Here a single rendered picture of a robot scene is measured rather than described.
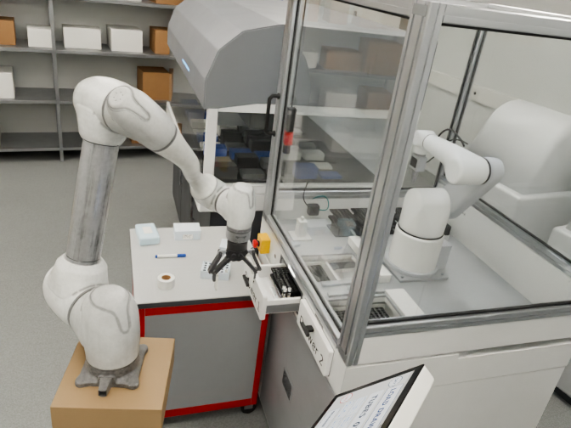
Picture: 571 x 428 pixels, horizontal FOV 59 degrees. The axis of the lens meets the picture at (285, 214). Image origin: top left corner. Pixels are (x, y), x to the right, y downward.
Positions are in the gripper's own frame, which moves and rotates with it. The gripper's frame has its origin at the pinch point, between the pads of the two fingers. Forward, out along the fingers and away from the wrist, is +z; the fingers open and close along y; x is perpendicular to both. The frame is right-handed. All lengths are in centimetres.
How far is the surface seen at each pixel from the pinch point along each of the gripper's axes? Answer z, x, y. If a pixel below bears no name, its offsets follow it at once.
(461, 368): 5, -52, 70
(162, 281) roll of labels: 11.2, 21.3, -24.4
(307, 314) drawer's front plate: -0.3, -21.8, 22.5
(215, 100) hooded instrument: -49, 83, 4
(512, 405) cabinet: 28, -51, 101
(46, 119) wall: 63, 409, -111
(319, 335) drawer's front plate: -0.6, -33.9, 22.5
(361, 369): -1, -52, 30
